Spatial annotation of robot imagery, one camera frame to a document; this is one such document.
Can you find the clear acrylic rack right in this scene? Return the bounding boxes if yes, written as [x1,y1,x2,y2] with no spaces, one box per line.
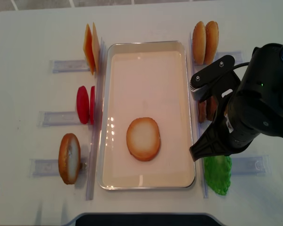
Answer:
[188,32,270,199]

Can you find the golden bun slice outer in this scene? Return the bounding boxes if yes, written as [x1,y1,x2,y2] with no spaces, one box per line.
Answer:
[204,21,219,65]

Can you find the clear acrylic rack left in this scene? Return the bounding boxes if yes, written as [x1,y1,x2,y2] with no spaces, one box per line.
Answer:
[29,40,108,200]

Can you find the upright bread slice left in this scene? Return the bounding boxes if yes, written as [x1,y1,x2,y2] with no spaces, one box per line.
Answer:
[58,133,81,185]

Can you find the front brown meat patty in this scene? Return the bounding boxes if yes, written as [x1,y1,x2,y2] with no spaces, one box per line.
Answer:
[198,100,207,123]

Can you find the white rectangular tray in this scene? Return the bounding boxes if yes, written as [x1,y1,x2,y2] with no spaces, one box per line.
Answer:
[97,40,196,190]

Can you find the orange cheese slice outer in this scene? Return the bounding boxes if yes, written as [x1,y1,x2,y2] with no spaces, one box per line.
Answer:
[83,24,95,75]

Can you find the brown meat patty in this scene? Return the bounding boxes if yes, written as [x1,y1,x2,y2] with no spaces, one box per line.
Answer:
[198,100,207,123]
[206,96,217,121]

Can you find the green lettuce leaf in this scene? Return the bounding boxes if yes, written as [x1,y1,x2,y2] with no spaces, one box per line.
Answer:
[204,155,232,196]

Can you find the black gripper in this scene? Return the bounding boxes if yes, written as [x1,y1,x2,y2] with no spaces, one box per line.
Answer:
[189,71,262,161]

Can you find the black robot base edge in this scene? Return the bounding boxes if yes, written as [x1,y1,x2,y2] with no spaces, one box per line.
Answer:
[74,213,221,226]

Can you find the red tomato slice outer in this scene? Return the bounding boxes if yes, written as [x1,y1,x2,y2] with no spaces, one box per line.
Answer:
[76,86,89,124]

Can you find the red tomato slice inner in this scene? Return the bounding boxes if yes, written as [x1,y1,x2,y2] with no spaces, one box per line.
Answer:
[90,86,95,125]

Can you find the golden bun slice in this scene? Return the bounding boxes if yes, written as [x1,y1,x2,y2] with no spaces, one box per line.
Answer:
[192,21,206,65]
[204,21,219,65]

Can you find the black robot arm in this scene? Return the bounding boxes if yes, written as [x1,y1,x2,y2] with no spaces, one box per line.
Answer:
[190,43,283,160]

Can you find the rear brown meat patty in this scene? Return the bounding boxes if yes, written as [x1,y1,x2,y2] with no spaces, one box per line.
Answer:
[206,96,217,121]

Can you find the red tomato slice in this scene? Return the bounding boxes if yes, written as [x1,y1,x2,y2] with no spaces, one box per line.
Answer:
[90,86,95,125]
[76,86,89,124]

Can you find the golden bun slice inner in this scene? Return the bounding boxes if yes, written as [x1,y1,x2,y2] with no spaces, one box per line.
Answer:
[192,21,206,65]

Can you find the clear acrylic rack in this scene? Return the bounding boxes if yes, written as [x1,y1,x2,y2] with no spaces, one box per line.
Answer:
[188,32,270,199]
[29,40,108,200]

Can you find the round bread slice on tray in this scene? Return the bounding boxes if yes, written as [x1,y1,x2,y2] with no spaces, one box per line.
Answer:
[126,117,161,161]

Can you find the pale cheese slice inner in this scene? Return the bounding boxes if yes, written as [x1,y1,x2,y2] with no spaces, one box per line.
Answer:
[92,23,100,72]

